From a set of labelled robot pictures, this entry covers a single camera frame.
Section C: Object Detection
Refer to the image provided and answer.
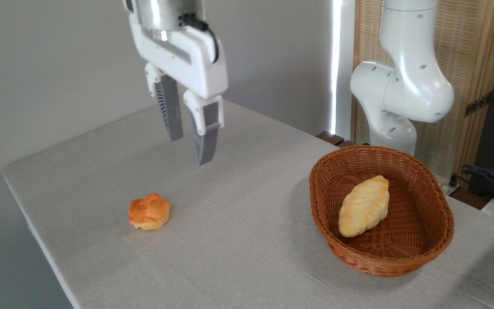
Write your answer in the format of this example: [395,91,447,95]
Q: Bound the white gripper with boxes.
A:
[129,12,229,167]

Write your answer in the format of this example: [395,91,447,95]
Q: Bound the dark wooden furniture piece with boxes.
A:
[315,130,355,148]

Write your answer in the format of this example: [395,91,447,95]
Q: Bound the brown wicker basket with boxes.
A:
[309,145,455,278]

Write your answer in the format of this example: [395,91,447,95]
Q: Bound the black metal screen hinge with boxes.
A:
[464,92,493,117]

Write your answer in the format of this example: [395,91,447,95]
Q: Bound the wooden rattan folding screen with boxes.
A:
[352,0,494,181]

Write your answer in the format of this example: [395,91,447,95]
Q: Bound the black cable bundle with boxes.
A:
[449,164,494,203]

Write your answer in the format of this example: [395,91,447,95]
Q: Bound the grey tablecloth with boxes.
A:
[2,100,494,309]

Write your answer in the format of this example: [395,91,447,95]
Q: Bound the orange knotted bread roll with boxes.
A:
[128,193,171,231]

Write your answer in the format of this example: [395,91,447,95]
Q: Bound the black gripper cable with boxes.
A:
[180,14,220,64]

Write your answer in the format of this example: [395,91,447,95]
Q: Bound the pale croissant bread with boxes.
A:
[338,175,390,238]

